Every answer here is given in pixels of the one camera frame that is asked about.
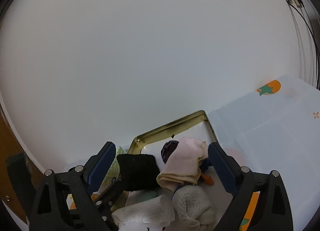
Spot pale green cloth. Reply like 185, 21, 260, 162
136, 189, 158, 202

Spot black cable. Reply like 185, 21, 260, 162
290, 2, 320, 89

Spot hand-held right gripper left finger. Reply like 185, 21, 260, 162
29, 141, 118, 231

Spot white blue tissue box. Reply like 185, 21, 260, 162
100, 146, 121, 192

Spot white paper towel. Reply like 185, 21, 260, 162
112, 194, 176, 225

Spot grey white sock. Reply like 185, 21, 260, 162
171, 185, 216, 231

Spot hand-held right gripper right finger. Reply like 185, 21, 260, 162
207, 142, 293, 231

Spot brown wooden door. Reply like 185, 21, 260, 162
0, 101, 47, 224

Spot pink towel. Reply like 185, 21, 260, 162
157, 137, 209, 193

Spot black fuzzy cloth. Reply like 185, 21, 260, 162
116, 153, 161, 192

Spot gold rectangular tin box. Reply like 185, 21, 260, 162
110, 110, 238, 231

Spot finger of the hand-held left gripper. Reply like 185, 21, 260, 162
94, 180, 126, 221

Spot blue knitted toy orange feet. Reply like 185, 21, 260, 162
199, 158, 215, 186

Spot purple scrunchie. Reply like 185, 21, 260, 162
160, 140, 180, 164

